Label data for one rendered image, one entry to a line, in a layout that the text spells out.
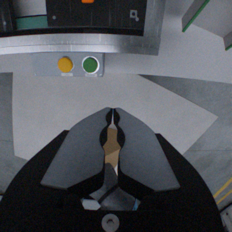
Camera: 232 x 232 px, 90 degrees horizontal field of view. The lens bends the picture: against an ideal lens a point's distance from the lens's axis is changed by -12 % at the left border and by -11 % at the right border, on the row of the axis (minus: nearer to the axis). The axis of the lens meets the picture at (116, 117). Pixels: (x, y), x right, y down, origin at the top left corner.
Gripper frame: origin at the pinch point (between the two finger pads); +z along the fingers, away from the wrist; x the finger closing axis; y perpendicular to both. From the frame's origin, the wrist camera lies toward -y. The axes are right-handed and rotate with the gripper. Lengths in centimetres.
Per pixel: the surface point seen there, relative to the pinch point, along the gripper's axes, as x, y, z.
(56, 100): -22.9, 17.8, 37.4
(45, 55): -19.3, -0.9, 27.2
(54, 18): -15.0, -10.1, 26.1
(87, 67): -7.2, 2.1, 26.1
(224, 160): 209, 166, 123
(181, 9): 20.0, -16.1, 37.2
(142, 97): 11.8, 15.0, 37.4
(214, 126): 144, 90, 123
